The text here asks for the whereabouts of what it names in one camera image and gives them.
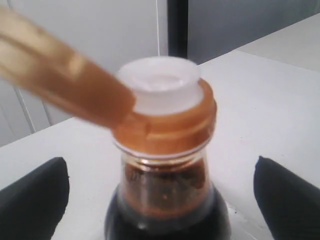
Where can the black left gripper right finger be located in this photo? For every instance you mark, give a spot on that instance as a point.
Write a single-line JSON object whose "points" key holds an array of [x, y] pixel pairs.
{"points": [[289, 204]]}

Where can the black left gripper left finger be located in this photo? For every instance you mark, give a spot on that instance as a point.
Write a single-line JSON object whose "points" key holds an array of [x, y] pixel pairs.
{"points": [[32, 207]]}

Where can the soy sauce bottle gold cap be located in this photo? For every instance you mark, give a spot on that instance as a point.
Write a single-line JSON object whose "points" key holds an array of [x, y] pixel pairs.
{"points": [[161, 114]]}

